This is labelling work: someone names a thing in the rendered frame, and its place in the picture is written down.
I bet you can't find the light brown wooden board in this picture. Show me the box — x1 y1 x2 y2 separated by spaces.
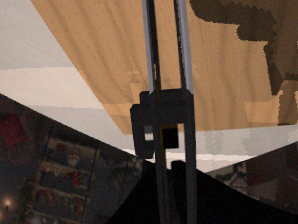
31 0 298 135

